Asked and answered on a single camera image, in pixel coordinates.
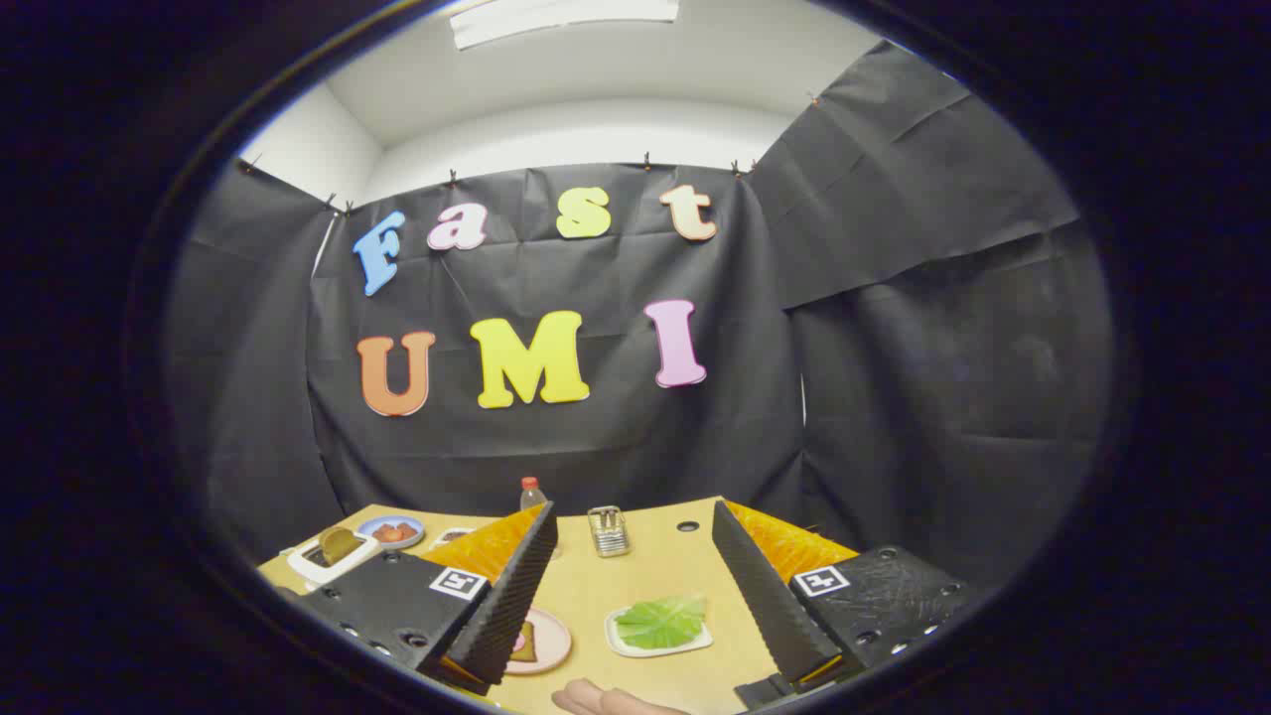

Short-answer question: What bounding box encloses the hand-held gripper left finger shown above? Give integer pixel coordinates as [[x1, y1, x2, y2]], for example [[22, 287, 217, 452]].
[[293, 501, 559, 696]]

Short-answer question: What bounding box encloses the blue round plate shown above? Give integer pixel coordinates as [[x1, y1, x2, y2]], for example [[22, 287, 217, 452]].
[[355, 514, 426, 551]]

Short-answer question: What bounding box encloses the ceiling light panel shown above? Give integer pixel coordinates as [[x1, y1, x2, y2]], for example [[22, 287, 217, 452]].
[[450, 0, 682, 51]]

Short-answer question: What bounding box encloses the brown toasted bread slice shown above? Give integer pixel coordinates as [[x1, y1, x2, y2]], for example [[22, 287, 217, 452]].
[[318, 527, 366, 565]]

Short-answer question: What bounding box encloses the white toaster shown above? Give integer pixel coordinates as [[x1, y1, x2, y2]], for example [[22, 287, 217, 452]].
[[286, 526, 383, 587]]

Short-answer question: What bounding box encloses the white square plate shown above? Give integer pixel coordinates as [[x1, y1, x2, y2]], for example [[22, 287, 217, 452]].
[[604, 596, 714, 659]]

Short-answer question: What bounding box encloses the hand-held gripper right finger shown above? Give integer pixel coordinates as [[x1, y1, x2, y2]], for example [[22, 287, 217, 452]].
[[711, 500, 971, 710]]

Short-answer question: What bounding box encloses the black backdrop cloth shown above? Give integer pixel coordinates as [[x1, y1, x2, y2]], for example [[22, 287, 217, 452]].
[[164, 40, 1118, 587]]

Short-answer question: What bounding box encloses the green lettuce leaf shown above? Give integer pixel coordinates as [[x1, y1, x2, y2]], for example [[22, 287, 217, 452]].
[[614, 594, 708, 651]]

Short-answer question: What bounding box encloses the pink round plate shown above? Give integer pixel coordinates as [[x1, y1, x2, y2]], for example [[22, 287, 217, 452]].
[[501, 608, 574, 676]]

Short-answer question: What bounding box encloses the metal wire utensil basket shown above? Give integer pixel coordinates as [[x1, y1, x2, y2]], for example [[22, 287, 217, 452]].
[[587, 505, 632, 558]]

